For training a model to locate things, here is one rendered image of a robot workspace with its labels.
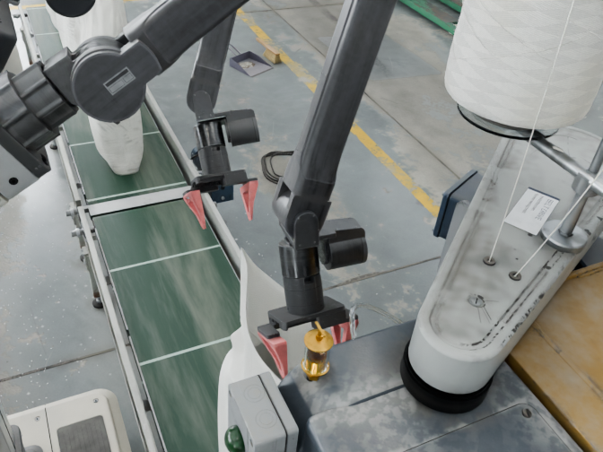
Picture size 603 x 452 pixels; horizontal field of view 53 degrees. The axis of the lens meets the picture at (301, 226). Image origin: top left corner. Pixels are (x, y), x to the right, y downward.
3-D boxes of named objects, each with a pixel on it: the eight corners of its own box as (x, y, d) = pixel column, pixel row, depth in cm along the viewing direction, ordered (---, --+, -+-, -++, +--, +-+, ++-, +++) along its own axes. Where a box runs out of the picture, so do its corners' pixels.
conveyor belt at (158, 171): (28, 19, 388) (25, 4, 383) (91, 14, 403) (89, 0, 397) (92, 224, 237) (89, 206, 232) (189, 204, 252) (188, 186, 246)
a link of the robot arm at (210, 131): (193, 126, 125) (190, 119, 119) (226, 120, 125) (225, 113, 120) (199, 159, 124) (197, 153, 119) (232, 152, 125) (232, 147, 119)
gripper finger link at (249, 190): (266, 215, 121) (256, 169, 121) (231, 221, 118) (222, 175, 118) (256, 220, 127) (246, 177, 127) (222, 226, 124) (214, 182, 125)
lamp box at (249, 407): (227, 432, 66) (227, 382, 61) (265, 419, 68) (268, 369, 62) (252, 494, 61) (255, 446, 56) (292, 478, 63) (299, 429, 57)
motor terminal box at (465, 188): (425, 246, 101) (440, 190, 94) (455, 219, 108) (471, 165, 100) (470, 270, 98) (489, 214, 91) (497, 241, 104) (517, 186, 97)
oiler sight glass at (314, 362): (299, 358, 61) (301, 335, 59) (320, 351, 62) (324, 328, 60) (309, 377, 60) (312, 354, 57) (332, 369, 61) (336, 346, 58)
